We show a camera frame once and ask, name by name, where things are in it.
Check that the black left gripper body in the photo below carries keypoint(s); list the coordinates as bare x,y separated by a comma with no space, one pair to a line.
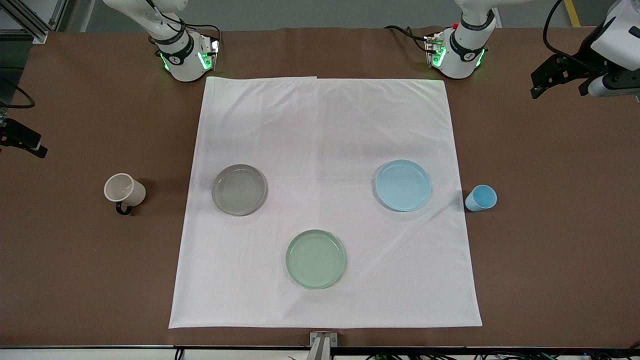
580,64

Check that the small blue cup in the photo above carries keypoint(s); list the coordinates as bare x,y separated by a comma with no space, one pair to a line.
481,198

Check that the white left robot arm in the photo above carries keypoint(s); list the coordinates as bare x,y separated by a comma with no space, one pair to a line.
462,57

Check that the metal left base connector plate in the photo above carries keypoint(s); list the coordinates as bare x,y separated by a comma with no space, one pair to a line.
433,49

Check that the metal base connector plate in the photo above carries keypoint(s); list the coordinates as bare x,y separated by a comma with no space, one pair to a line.
212,52
433,49

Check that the blue round plate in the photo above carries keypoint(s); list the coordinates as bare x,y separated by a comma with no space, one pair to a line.
403,185

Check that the metal right base connector plate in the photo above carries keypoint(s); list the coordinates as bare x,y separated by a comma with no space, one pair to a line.
212,52

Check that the gray round plate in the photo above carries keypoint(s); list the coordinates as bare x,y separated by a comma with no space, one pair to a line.
239,190

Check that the green round plate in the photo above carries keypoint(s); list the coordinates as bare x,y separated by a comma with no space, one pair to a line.
316,259

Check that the white square cloth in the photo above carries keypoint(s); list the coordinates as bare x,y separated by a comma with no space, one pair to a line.
325,150

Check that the aluminium frame profile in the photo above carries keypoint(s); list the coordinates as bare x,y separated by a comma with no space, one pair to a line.
35,20

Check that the metal table edge bracket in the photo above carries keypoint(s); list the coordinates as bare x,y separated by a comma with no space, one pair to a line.
323,342

